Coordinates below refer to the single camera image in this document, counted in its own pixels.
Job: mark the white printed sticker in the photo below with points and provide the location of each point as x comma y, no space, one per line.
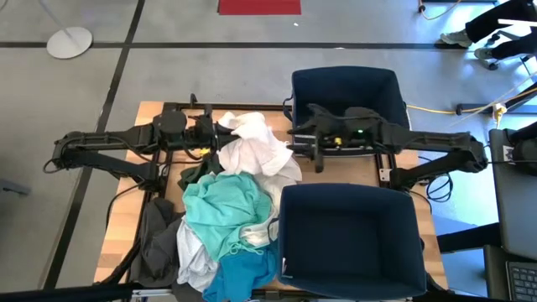
509,154

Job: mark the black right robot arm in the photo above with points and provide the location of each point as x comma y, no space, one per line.
432,140

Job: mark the dark grey garment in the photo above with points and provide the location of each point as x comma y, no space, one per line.
157,243

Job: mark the silver corner bracket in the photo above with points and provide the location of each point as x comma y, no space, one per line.
384,174

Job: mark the white power plug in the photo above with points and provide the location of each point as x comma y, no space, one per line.
499,111

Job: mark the black bag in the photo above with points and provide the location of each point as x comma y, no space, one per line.
526,155

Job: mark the sheer white garment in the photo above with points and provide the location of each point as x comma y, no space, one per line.
260,235

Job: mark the teal blue garment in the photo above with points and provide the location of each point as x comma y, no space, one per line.
243,272

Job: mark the person's grey shoe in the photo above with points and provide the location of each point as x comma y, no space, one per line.
456,38
484,53

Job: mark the silver aluminium extrusion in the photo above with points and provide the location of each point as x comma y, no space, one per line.
151,293

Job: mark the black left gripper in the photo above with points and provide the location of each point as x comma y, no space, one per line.
199,134

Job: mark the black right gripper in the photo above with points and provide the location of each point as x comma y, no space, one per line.
325,138

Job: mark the office chair base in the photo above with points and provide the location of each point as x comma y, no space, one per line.
493,66

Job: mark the grey desk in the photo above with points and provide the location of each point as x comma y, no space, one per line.
516,201

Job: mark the person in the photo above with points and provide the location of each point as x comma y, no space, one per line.
491,21

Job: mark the dark laptop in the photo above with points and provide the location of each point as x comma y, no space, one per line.
522,281

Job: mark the mint green garment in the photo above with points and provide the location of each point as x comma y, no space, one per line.
222,209

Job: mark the navy white striped fabric bin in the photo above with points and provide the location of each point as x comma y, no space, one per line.
344,86

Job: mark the black desk foot bar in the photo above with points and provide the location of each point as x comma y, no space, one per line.
465,239
478,109

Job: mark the round grey stand base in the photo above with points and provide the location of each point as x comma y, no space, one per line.
69,42

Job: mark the white shirt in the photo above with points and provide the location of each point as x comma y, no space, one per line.
251,147

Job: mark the thin grey stand pole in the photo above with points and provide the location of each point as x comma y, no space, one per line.
52,17

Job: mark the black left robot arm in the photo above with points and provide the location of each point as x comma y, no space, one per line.
109,136

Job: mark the red floor mat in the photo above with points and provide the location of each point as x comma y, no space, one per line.
259,6

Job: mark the dark green polo shirt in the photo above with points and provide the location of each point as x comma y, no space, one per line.
193,174

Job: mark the light grey speckled garment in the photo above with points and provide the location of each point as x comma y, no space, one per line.
193,260

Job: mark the plain navy fabric bin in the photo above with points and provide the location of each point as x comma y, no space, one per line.
352,235

